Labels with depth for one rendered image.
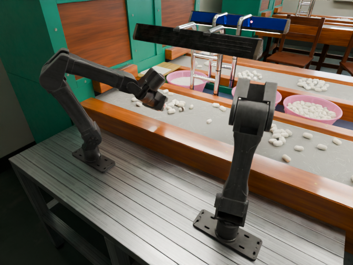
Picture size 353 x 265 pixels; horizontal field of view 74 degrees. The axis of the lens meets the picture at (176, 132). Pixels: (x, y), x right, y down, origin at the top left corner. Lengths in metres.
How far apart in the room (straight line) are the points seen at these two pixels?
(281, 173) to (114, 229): 0.57
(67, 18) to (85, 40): 0.13
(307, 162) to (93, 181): 0.80
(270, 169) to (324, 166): 0.22
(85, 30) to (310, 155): 1.14
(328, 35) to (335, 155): 2.72
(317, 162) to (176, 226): 0.57
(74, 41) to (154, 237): 0.93
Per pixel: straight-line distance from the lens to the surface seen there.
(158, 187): 0.88
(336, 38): 3.68
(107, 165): 0.98
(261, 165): 0.87
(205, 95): 1.30
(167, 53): 1.79
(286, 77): 1.77
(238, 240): 0.76
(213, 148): 0.90
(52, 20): 1.18
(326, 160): 1.04
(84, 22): 1.29
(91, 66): 0.83
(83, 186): 0.94
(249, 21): 1.57
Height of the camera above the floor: 1.32
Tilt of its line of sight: 34 degrees down
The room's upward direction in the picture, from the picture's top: straight up
